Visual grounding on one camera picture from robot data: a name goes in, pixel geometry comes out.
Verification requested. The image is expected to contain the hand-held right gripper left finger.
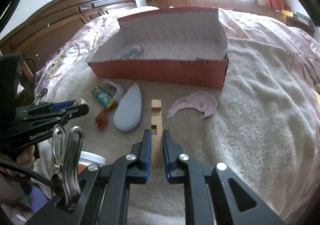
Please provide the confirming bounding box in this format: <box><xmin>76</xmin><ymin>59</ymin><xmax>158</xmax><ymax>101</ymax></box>
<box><xmin>25</xmin><ymin>129</ymin><xmax>153</xmax><ymax>225</ymax></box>

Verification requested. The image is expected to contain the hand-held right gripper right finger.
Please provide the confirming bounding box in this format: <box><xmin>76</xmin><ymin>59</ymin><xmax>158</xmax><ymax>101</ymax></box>
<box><xmin>162</xmin><ymin>129</ymin><xmax>285</xmax><ymax>225</ymax></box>

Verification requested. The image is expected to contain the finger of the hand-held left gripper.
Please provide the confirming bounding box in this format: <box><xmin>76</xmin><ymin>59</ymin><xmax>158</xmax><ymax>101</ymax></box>
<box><xmin>15</xmin><ymin>100</ymin><xmax>77</xmax><ymax>118</ymax></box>
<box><xmin>25</xmin><ymin>104</ymin><xmax>90</xmax><ymax>127</ymax></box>

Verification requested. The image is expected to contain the green printed tube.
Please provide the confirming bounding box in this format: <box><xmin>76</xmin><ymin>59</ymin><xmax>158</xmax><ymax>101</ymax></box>
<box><xmin>91</xmin><ymin>86</ymin><xmax>118</xmax><ymax>110</ymax></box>

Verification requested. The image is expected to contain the notched wooden block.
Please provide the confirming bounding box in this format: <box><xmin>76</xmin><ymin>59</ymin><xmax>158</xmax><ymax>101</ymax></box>
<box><xmin>150</xmin><ymin>99</ymin><xmax>163</xmax><ymax>169</ymax></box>

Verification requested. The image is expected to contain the light blue oval brush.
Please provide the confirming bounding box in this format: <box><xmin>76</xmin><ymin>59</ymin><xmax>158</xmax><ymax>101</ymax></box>
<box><xmin>114</xmin><ymin>82</ymin><xmax>143</xmax><ymax>132</ymax></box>

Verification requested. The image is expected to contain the white bottle with orange label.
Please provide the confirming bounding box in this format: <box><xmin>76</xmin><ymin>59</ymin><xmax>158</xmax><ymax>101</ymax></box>
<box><xmin>78</xmin><ymin>150</ymin><xmax>106</xmax><ymax>173</ymax></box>

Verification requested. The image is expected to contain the light blue curved plastic piece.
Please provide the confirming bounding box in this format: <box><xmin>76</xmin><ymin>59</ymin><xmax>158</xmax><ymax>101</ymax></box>
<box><xmin>116</xmin><ymin>45</ymin><xmax>144</xmax><ymax>59</ymax></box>

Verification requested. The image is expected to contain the red cardboard box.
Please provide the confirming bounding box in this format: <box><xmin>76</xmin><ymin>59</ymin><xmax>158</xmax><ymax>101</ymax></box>
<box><xmin>87</xmin><ymin>7</ymin><xmax>230</xmax><ymax>89</ymax></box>

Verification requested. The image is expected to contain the person's left hand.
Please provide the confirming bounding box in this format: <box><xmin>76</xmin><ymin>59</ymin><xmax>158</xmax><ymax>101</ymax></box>
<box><xmin>15</xmin><ymin>145</ymin><xmax>40</xmax><ymax>165</ymax></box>

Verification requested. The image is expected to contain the metal carabiner clip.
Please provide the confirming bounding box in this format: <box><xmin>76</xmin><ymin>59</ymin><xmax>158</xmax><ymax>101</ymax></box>
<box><xmin>32</xmin><ymin>87</ymin><xmax>49</xmax><ymax>105</ymax></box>
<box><xmin>49</xmin><ymin>125</ymin><xmax>84</xmax><ymax>210</ymax></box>

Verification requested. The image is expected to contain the grey curved plastic piece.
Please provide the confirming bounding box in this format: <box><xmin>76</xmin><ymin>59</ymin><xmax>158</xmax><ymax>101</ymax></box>
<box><xmin>103</xmin><ymin>80</ymin><xmax>128</xmax><ymax>102</ymax></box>

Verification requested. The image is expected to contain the pink plastic piece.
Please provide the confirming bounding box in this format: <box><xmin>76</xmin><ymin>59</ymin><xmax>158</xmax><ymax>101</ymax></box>
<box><xmin>167</xmin><ymin>91</ymin><xmax>217</xmax><ymax>119</ymax></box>

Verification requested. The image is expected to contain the dark wooden headboard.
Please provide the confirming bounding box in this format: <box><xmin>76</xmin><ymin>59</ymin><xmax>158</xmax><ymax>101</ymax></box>
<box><xmin>0</xmin><ymin>0</ymin><xmax>138</xmax><ymax>75</ymax></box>

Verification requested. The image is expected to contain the beige towel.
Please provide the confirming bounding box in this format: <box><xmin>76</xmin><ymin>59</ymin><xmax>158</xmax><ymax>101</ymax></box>
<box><xmin>32</xmin><ymin>40</ymin><xmax>320</xmax><ymax>225</ymax></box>

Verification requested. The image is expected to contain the pink printed quilt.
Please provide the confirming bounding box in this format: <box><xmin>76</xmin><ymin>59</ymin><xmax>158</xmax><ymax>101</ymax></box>
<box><xmin>35</xmin><ymin>6</ymin><xmax>320</xmax><ymax>100</ymax></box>

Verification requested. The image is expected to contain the stack of books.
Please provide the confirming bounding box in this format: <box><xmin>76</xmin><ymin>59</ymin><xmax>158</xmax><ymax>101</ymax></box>
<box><xmin>295</xmin><ymin>11</ymin><xmax>313</xmax><ymax>25</ymax></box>

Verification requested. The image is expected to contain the black braided cable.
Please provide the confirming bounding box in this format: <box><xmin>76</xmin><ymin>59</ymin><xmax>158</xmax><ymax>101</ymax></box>
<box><xmin>0</xmin><ymin>157</ymin><xmax>57</xmax><ymax>189</ymax></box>

